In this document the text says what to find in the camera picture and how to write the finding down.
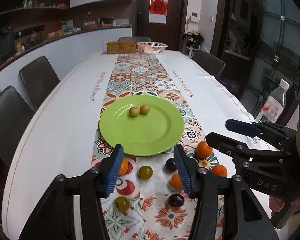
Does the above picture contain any orange kumquat hidden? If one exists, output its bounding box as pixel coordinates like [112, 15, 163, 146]
[211, 165, 228, 178]

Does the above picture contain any orange kumquat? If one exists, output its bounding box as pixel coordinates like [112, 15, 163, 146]
[119, 159, 129, 176]
[196, 141, 213, 159]
[170, 173, 183, 190]

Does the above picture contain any dark plum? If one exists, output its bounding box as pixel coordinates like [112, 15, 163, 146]
[165, 158, 177, 172]
[167, 193, 185, 207]

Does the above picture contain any green grape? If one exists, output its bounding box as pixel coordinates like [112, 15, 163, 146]
[138, 165, 153, 180]
[114, 196, 131, 212]

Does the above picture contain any brown longan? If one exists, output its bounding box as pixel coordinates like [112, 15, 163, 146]
[140, 105, 150, 115]
[129, 107, 140, 117]

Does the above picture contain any white kitchen counter cabinet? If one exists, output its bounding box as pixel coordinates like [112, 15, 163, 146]
[0, 25, 132, 94]

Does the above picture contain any clear water bottle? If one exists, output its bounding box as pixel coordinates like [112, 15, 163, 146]
[255, 79, 290, 124]

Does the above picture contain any patterned table runner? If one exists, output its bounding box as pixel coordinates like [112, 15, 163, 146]
[91, 53, 218, 239]

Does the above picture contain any white tablecloth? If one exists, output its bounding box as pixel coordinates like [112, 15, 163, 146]
[2, 51, 254, 239]

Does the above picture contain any green plastic plate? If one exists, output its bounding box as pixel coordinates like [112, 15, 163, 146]
[99, 95, 184, 157]

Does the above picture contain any dark chair right side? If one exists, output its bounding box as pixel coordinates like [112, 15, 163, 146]
[192, 50, 225, 80]

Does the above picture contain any dark chair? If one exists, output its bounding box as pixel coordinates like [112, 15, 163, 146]
[192, 50, 225, 80]
[19, 56, 60, 110]
[0, 86, 34, 166]

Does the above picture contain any dark chair near left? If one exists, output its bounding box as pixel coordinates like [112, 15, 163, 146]
[0, 86, 34, 166]

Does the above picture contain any clear basket of oranges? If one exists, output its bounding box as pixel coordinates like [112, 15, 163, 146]
[137, 42, 168, 55]

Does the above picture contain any dark chair far end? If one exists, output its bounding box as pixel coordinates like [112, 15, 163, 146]
[119, 36, 151, 43]

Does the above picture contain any woven brown box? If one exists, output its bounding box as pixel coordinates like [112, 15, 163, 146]
[106, 41, 137, 54]

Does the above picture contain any dark wooden door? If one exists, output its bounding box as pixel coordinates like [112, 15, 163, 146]
[132, 0, 188, 51]

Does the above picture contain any red white door poster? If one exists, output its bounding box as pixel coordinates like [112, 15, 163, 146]
[149, 0, 168, 24]

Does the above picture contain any black coffee machine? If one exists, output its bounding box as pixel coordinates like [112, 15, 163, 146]
[0, 25, 15, 57]

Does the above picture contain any white wall intercom panel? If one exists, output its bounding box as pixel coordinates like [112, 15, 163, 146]
[190, 12, 200, 24]

